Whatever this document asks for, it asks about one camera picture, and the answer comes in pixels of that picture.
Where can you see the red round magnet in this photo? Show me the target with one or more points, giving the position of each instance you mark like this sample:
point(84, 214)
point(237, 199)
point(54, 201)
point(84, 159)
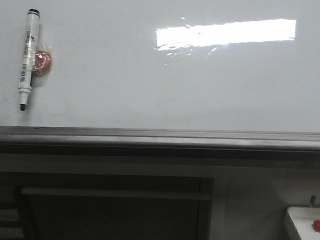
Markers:
point(43, 61)

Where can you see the grey aluminium whiteboard tray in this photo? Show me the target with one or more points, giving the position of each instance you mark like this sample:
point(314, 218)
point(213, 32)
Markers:
point(160, 138)

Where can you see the small red object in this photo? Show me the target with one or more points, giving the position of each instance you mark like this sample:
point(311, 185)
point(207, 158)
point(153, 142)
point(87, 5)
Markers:
point(316, 225)

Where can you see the white black whiteboard marker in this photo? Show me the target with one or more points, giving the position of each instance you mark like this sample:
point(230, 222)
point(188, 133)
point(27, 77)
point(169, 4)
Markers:
point(29, 56)

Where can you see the white box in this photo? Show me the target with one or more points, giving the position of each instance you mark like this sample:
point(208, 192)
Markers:
point(299, 222)

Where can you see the large white whiteboard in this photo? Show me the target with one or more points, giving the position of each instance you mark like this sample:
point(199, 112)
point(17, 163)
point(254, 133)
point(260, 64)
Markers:
point(241, 65)

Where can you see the dark cabinet with rail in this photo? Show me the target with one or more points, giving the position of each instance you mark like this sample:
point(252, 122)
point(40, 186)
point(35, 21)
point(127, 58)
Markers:
point(44, 206)

